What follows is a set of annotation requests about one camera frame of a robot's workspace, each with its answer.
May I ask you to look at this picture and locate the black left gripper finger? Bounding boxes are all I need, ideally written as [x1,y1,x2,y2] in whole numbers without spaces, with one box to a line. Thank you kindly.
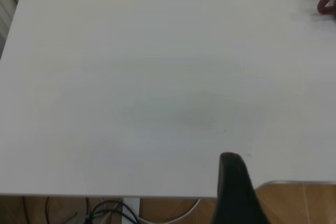
[212,152,271,224]

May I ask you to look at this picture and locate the white table leg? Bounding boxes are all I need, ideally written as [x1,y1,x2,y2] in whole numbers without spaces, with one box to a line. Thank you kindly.
[122,197,140,224]

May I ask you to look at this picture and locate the white curved cable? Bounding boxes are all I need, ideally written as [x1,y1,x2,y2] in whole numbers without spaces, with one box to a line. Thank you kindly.
[138,198,202,224]

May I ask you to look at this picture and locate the red ceramic mug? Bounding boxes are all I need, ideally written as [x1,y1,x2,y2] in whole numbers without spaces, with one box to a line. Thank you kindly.
[317,0,336,22]

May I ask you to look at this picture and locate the black looped cable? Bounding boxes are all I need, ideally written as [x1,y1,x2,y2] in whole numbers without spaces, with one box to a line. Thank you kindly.
[85,197,124,224]

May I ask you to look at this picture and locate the dark blue cable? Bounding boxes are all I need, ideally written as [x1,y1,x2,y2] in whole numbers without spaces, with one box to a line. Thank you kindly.
[122,200,139,224]

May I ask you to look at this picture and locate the grey pleated curtain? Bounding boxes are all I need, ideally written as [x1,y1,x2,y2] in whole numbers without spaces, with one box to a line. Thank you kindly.
[0,0,27,61]

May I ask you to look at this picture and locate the thin black cable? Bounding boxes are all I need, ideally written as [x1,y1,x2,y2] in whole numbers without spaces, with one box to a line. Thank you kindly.
[44,196,52,224]
[22,196,31,224]

